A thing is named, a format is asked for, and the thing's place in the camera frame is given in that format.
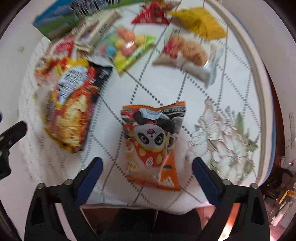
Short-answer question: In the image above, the black orange noodle packet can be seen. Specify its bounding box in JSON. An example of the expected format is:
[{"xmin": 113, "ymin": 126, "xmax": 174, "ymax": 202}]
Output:
[{"xmin": 34, "ymin": 58, "xmax": 113, "ymax": 153}]

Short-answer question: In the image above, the red white snack packet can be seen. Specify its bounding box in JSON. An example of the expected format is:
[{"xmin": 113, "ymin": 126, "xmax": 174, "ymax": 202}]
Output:
[{"xmin": 47, "ymin": 34, "xmax": 74, "ymax": 59}]

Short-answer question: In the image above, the cream chocolate biscuit packet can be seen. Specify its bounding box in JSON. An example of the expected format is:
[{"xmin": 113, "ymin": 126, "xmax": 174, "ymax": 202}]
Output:
[{"xmin": 73, "ymin": 9, "xmax": 122, "ymax": 53}]

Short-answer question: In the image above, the orange panda snack bag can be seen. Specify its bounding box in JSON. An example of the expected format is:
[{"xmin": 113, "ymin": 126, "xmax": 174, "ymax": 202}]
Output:
[{"xmin": 120, "ymin": 101, "xmax": 186, "ymax": 191}]

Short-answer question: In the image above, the colourful candy balls bag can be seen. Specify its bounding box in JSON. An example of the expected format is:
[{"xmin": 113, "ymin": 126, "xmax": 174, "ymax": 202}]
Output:
[{"xmin": 97, "ymin": 26, "xmax": 157, "ymax": 73}]

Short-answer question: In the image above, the cranberry oat cookie packet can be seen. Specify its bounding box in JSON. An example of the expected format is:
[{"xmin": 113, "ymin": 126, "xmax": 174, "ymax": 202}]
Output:
[{"xmin": 153, "ymin": 27, "xmax": 223, "ymax": 87}]

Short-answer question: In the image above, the red triangular snack packet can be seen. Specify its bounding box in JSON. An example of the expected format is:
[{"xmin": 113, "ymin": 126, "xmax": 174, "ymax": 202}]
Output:
[{"xmin": 131, "ymin": 1, "xmax": 169, "ymax": 25}]

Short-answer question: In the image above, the yellow snack packet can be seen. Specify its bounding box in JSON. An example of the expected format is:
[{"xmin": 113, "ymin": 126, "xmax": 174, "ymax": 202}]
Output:
[{"xmin": 167, "ymin": 7, "xmax": 228, "ymax": 41}]

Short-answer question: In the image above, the white patterned tablecloth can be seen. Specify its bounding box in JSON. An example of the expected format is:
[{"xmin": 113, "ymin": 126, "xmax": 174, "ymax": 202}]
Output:
[{"xmin": 18, "ymin": 1, "xmax": 275, "ymax": 214}]

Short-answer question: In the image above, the blue green milk carton box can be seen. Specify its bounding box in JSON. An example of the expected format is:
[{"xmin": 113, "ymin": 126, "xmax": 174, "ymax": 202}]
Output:
[{"xmin": 32, "ymin": 0, "xmax": 138, "ymax": 41}]

